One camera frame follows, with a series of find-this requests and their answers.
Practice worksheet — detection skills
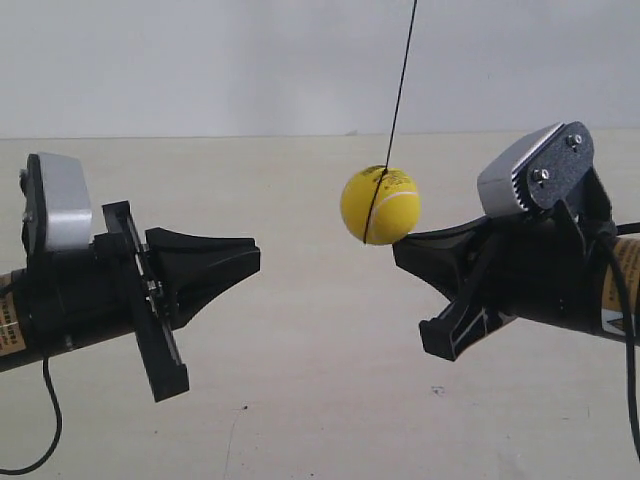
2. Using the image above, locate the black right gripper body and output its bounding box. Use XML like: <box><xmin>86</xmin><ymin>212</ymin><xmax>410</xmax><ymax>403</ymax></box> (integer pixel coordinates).
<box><xmin>419</xmin><ymin>208</ymin><xmax>615</xmax><ymax>361</ymax></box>

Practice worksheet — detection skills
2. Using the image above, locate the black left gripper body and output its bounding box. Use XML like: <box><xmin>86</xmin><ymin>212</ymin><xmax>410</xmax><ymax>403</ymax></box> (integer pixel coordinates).
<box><xmin>27</xmin><ymin>201</ymin><xmax>189</xmax><ymax>402</ymax></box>

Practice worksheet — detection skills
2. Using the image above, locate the yellow tennis ball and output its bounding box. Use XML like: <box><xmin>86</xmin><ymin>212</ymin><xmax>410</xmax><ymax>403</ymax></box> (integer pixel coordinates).
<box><xmin>339</xmin><ymin>165</ymin><xmax>421</xmax><ymax>246</ymax></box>

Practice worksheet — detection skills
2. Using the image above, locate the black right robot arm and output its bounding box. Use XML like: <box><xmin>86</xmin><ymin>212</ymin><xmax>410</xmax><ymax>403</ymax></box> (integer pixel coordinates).
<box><xmin>392</xmin><ymin>203</ymin><xmax>639</xmax><ymax>361</ymax></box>

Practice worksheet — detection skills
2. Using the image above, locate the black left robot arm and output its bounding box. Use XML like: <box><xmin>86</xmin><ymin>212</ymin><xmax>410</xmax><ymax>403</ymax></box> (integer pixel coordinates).
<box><xmin>1</xmin><ymin>201</ymin><xmax>261</xmax><ymax>402</ymax></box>

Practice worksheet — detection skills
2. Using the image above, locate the black right camera cable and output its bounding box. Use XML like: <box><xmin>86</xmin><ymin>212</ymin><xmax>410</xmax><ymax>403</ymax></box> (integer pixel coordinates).
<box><xmin>597</xmin><ymin>222</ymin><xmax>640</xmax><ymax>461</ymax></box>

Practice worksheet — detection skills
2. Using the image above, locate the black camera cable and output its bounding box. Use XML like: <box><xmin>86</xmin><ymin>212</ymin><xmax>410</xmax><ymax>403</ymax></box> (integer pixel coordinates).
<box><xmin>597</xmin><ymin>222</ymin><xmax>640</xmax><ymax>461</ymax></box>
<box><xmin>0</xmin><ymin>279</ymin><xmax>64</xmax><ymax>476</ymax></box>

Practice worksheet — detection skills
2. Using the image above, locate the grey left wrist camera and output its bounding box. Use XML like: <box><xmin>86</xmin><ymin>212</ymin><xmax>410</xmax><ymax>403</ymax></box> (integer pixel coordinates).
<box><xmin>19</xmin><ymin>152</ymin><xmax>92</xmax><ymax>257</ymax></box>

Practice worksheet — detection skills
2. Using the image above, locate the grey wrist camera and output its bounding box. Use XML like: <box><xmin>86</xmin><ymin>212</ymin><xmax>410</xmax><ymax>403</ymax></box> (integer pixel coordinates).
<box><xmin>19</xmin><ymin>152</ymin><xmax>92</xmax><ymax>257</ymax></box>
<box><xmin>477</xmin><ymin>121</ymin><xmax>594</xmax><ymax>219</ymax></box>

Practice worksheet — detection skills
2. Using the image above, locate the black left camera cable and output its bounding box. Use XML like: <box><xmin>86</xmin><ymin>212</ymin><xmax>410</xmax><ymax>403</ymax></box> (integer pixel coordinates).
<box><xmin>0</xmin><ymin>279</ymin><xmax>64</xmax><ymax>476</ymax></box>

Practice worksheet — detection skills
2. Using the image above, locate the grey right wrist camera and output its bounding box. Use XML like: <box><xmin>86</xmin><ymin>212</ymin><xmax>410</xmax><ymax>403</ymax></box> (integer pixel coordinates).
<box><xmin>477</xmin><ymin>121</ymin><xmax>594</xmax><ymax>219</ymax></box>

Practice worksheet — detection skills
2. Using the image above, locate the black hanging string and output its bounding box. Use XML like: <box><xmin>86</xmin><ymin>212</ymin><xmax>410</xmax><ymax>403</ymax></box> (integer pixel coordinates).
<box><xmin>364</xmin><ymin>0</ymin><xmax>419</xmax><ymax>246</ymax></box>

